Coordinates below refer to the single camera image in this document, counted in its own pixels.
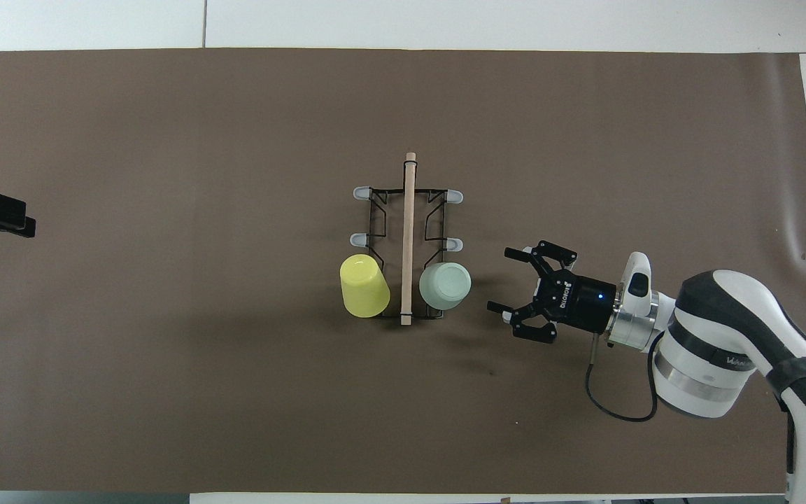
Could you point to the pale green plastic cup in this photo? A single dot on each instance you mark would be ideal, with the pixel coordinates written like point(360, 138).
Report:
point(446, 285)

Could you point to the yellow plastic cup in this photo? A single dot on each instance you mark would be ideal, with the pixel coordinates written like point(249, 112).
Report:
point(364, 290)

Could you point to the brown table mat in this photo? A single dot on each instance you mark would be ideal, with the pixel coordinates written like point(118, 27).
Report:
point(235, 385)

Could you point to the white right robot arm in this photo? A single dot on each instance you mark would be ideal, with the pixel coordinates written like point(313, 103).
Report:
point(711, 350)

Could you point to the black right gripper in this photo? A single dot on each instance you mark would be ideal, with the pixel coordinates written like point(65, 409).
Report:
point(578, 301)

